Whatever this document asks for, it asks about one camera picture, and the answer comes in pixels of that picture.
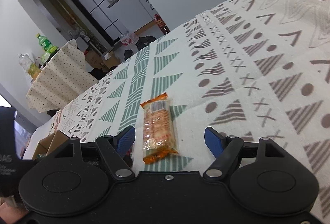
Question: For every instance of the single black slipper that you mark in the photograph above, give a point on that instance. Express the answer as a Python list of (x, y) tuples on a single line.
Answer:
[(128, 54)]

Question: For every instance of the white kitchen cabinet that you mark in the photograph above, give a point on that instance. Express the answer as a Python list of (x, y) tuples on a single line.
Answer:
[(131, 15)]

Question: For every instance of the round table dotted tablecloth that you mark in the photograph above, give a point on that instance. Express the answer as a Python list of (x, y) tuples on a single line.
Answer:
[(62, 79)]

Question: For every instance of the green tissue pack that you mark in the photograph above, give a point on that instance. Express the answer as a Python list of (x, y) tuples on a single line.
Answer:
[(47, 56)]

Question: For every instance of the green soda bottle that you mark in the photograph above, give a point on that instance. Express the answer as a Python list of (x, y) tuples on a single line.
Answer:
[(45, 43)]

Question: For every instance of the orange cracker snack pack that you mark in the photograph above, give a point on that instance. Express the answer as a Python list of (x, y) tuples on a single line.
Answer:
[(158, 134)]

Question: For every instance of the person's left hand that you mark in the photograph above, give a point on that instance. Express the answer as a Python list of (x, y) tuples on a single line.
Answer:
[(11, 212)]

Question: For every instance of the pink white plastic bag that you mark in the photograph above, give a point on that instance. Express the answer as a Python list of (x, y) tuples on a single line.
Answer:
[(128, 38)]

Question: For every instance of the black slippers pile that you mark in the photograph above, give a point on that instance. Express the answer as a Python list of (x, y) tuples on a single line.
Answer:
[(143, 42)]

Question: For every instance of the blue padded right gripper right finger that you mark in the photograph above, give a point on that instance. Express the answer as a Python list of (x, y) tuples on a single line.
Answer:
[(226, 150)]

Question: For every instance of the patterned white green bedspread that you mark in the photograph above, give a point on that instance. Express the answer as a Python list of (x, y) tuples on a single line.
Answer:
[(249, 68)]

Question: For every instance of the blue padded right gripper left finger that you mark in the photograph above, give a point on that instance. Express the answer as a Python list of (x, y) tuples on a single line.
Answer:
[(112, 149)]

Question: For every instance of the clear bottle yellow liquid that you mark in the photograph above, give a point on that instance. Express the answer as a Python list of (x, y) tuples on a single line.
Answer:
[(29, 66)]

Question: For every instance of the small cardboard box on floor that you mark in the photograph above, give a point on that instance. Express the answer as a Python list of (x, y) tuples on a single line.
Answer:
[(110, 60)]

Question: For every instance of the red bottle on floor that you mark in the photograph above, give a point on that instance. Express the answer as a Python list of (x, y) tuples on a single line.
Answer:
[(161, 24)]

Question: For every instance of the open brown cardboard box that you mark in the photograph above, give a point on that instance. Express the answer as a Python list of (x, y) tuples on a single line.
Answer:
[(48, 144)]

